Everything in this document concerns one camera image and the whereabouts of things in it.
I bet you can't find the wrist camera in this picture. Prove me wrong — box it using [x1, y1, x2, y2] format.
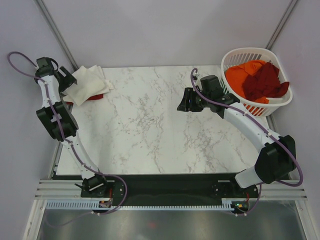
[36, 57, 59, 70]
[200, 75, 224, 96]

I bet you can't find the folded white t shirt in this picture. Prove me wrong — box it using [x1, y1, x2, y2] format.
[97, 66, 114, 95]

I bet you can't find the orange t shirt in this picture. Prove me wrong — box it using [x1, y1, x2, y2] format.
[225, 60, 269, 104]

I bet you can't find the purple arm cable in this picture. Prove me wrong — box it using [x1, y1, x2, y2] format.
[191, 67, 305, 218]
[7, 51, 129, 216]

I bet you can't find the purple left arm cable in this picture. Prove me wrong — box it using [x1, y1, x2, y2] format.
[7, 51, 129, 216]

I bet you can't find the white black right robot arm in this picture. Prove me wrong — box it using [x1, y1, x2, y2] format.
[177, 87, 296, 197]

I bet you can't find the aluminium frame rail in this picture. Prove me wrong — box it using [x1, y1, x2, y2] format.
[35, 180, 308, 201]

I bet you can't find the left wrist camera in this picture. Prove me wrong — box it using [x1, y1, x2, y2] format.
[36, 57, 59, 70]

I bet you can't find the white plastic laundry basket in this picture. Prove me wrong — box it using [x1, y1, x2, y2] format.
[220, 47, 293, 117]

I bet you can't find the green t shirt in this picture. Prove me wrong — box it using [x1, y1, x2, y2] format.
[219, 78, 229, 95]

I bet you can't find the dark red t shirt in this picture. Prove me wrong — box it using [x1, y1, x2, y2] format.
[242, 62, 290, 104]

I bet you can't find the right corner metal post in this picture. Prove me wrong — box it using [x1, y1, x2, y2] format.
[265, 0, 300, 50]

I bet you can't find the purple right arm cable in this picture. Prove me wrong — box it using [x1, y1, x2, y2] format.
[191, 67, 305, 218]

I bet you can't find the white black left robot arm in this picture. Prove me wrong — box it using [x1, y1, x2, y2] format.
[35, 63, 110, 197]

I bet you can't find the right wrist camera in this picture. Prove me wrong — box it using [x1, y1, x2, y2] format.
[200, 75, 224, 96]

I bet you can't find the left corner metal post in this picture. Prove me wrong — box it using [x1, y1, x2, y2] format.
[34, 0, 79, 71]

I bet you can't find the white slotted cable duct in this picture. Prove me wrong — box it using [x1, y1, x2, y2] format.
[45, 199, 250, 211]

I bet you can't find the cream white t shirt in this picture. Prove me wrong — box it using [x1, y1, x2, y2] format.
[63, 65, 109, 106]

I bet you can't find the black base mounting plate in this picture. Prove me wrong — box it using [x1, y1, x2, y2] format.
[81, 173, 258, 205]

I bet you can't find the corner metal post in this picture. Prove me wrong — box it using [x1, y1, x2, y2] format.
[265, 0, 300, 50]
[34, 0, 79, 71]

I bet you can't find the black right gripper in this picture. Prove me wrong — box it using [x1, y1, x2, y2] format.
[177, 87, 211, 112]

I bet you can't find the folded red t shirt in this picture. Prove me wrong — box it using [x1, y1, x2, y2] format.
[63, 94, 104, 105]

